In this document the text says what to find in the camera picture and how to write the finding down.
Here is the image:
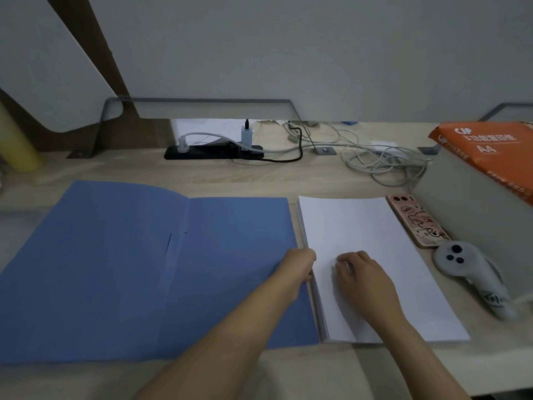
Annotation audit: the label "person's right forearm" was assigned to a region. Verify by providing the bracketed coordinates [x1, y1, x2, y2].
[376, 316, 474, 400]

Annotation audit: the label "person's right hand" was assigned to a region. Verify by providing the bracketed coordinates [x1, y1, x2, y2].
[331, 250, 409, 329]

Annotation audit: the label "large white board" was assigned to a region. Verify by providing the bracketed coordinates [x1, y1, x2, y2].
[85, 0, 533, 126]

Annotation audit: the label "person's left hand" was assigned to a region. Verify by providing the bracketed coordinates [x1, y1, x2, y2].
[274, 247, 317, 303]

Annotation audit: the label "person's left forearm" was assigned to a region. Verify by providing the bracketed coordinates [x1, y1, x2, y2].
[133, 270, 300, 400]

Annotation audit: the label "blue folder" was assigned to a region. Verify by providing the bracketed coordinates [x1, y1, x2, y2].
[0, 180, 320, 365]

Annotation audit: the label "grey controller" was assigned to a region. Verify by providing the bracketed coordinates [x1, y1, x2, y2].
[433, 240, 521, 321]

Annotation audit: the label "loose white papers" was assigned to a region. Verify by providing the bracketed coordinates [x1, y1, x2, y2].
[171, 118, 288, 146]

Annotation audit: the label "yellow bottle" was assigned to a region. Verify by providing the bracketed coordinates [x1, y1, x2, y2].
[0, 99, 44, 173]

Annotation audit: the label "grey box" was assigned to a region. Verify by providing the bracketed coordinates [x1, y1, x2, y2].
[410, 147, 533, 301]

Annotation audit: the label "orange paper package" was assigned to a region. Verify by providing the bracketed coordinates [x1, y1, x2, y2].
[428, 121, 533, 207]

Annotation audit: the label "stack of white paper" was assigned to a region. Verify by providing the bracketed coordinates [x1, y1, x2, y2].
[297, 195, 471, 344]

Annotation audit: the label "phone with pink case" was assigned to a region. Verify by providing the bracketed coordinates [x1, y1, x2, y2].
[386, 193, 452, 249]

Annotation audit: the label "white rounded board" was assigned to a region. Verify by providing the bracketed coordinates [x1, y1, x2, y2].
[0, 0, 124, 134]

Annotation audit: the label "brown cardboard board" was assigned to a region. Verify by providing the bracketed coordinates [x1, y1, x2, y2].
[0, 0, 175, 154]

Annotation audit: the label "tangle of white cables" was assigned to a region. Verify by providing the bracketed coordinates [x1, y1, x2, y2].
[254, 120, 434, 192]

